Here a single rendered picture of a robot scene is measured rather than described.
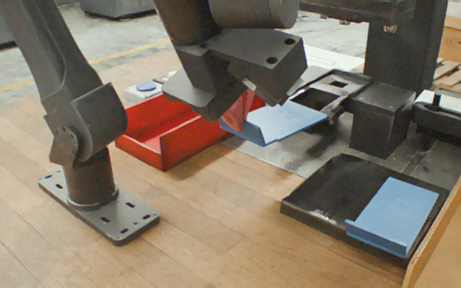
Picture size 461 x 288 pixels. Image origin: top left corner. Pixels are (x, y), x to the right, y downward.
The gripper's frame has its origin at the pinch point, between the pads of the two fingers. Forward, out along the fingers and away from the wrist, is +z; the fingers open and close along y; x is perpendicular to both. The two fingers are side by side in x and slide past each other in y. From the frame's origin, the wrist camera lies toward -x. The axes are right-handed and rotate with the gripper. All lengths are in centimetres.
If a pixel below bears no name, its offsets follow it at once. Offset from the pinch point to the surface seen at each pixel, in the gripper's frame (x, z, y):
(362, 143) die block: -6.0, 19.2, 16.8
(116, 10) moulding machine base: 439, 207, 192
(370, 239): -18.1, 8.2, -1.6
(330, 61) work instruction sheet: 22, 38, 49
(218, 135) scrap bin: 13.1, 14.7, 4.7
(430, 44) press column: -5, 22, 46
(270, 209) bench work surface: -4.3, 11.4, -3.0
